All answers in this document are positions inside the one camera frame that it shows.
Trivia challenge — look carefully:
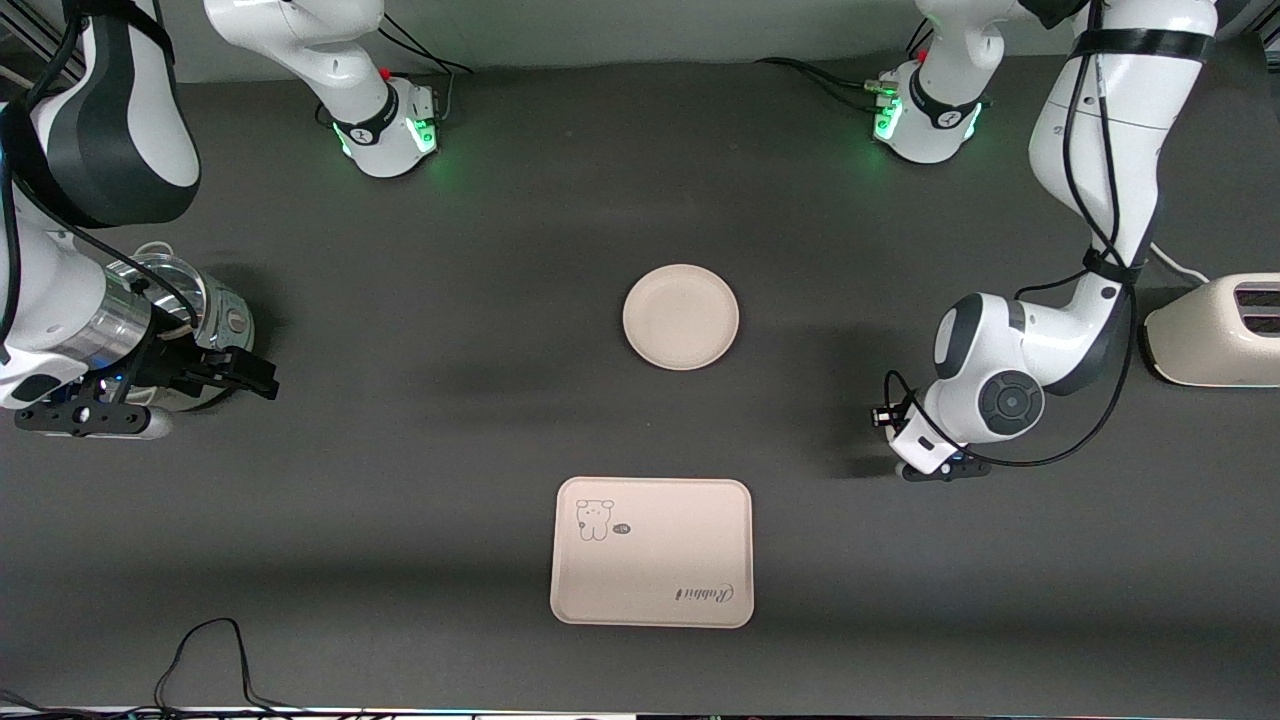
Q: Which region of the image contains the beige rectangular tray, rabbit print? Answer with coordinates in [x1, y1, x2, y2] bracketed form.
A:
[549, 476, 755, 630]

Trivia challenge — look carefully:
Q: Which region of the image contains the white toaster power cable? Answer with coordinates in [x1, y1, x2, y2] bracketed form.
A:
[1150, 243, 1211, 284]

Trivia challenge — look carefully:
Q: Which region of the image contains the cream white toaster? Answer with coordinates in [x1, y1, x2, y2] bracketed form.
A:
[1143, 273, 1280, 389]

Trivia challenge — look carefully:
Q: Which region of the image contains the aluminium frame rail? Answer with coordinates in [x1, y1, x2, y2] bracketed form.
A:
[0, 0, 61, 89]

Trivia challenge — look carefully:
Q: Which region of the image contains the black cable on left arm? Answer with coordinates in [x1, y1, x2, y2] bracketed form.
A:
[884, 0, 1143, 469]

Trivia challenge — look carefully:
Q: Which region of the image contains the black cable on table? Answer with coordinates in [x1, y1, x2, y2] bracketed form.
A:
[155, 618, 301, 713]

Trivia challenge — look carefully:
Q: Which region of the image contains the black right arm base cable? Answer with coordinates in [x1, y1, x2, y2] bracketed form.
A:
[378, 15, 476, 126]

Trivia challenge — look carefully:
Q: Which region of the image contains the round beige plate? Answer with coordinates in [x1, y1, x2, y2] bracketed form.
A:
[622, 264, 741, 372]

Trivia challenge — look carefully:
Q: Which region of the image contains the black arm base cable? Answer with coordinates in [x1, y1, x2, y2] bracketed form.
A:
[755, 55, 898, 111]
[378, 15, 476, 126]

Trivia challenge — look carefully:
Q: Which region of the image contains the steel pot with glass lid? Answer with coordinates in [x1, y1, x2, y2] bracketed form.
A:
[105, 243, 256, 414]

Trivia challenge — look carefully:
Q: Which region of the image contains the black left arm base cable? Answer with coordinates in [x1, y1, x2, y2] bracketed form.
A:
[755, 55, 898, 111]

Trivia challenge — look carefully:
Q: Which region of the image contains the glass pot lid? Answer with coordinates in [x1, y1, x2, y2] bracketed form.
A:
[108, 253, 211, 333]

